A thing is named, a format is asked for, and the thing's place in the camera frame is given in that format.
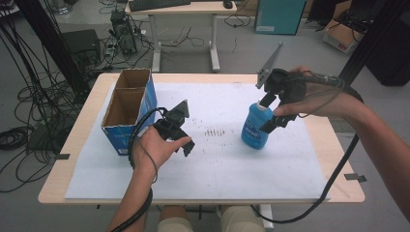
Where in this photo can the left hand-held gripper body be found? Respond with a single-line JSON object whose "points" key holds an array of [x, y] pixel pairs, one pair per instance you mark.
{"points": [[170, 125]]}

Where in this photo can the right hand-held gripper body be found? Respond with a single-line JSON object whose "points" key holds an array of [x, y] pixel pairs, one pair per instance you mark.
{"points": [[285, 85]]}

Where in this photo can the blue plastic bottle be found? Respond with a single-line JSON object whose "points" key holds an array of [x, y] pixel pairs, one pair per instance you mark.
{"points": [[253, 132]]}

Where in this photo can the blue cardboard box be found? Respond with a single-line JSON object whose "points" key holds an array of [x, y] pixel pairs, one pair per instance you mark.
{"points": [[127, 129]]}

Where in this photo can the person's left hand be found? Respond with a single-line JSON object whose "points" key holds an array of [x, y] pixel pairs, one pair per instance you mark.
{"points": [[153, 150]]}

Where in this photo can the person's right hand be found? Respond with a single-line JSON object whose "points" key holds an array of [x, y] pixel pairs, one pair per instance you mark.
{"points": [[325, 98]]}

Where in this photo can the white mat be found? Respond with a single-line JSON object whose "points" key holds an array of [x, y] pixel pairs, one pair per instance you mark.
{"points": [[219, 167]]}

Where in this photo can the wooden table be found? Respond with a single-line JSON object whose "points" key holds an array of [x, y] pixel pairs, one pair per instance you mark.
{"points": [[335, 151]]}

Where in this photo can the teal box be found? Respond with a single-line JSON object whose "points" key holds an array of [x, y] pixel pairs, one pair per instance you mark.
{"points": [[278, 16]]}

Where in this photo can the brown cardboard box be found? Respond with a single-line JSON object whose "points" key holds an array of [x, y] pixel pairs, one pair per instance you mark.
{"points": [[340, 37]]}

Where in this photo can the person's left leg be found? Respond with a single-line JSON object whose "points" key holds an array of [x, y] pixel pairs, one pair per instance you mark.
{"points": [[175, 220]]}

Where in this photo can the person's leg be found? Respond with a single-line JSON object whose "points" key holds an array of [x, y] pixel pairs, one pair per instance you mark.
{"points": [[241, 220], [175, 220]]}

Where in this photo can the person's right leg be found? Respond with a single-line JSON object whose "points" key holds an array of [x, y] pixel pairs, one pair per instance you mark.
{"points": [[241, 220]]}

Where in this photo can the white table leg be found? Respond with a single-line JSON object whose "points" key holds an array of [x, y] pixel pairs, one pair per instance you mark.
{"points": [[267, 216]]}

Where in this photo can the black tape piece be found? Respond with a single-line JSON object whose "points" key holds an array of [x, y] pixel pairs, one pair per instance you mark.
{"points": [[63, 156], [354, 177]]}

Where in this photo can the black computer mouse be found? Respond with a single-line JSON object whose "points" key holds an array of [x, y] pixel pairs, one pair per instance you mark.
{"points": [[228, 4]]}

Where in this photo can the black metal stand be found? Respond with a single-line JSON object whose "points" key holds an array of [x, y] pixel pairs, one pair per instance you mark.
{"points": [[374, 38], [51, 42]]}

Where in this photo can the dark cabinet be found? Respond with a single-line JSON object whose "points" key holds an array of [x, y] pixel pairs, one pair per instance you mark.
{"points": [[391, 54]]}

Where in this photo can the white-legged wooden desk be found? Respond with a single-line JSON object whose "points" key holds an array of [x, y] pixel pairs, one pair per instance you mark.
{"points": [[180, 9]]}

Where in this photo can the black keyboard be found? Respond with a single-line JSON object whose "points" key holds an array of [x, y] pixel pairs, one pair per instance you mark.
{"points": [[158, 4]]}

